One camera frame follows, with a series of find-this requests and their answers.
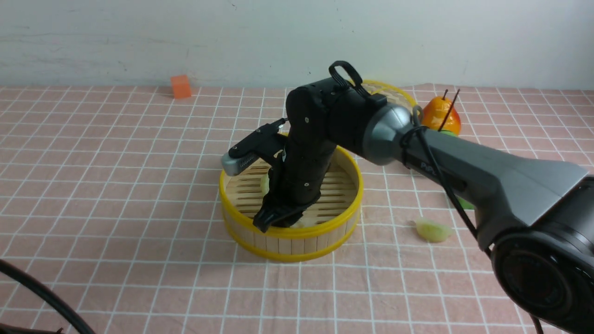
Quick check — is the woven steamer lid yellow rim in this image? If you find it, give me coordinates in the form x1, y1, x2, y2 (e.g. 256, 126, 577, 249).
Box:
362, 80, 417, 112

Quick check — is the cream white dumpling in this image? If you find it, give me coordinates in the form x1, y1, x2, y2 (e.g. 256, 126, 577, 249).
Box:
289, 217, 316, 229

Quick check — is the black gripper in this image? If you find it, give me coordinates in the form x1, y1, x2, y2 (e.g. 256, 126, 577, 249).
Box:
252, 135, 336, 233

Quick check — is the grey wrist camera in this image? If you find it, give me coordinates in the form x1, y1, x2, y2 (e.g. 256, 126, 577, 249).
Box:
221, 118, 289, 177

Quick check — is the green toy melon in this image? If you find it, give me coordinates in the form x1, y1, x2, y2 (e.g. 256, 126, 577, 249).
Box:
439, 130, 458, 137

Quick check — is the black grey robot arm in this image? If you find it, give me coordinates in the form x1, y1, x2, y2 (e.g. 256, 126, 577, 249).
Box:
249, 61, 594, 334

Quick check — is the orange foam cube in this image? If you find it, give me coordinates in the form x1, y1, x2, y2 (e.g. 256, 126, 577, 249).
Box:
170, 75, 193, 99

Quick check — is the black cable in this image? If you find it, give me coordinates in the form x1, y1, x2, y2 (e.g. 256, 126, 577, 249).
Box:
0, 259, 96, 334

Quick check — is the light green dumpling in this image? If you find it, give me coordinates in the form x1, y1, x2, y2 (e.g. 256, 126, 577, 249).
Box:
259, 174, 270, 196

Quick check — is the green foam cube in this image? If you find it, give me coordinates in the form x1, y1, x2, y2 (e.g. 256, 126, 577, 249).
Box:
457, 197, 474, 211

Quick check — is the orange yellow toy pear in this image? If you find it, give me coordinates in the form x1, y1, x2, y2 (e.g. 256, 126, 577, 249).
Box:
421, 89, 462, 136

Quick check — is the pink checkered tablecloth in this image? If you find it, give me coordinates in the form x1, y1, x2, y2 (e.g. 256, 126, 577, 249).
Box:
0, 83, 594, 334

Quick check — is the bamboo steamer tray yellow rim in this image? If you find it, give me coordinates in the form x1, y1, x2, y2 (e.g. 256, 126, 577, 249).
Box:
219, 147, 364, 262

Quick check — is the pale green dumpling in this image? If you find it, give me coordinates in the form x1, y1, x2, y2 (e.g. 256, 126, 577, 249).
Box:
414, 218, 454, 243

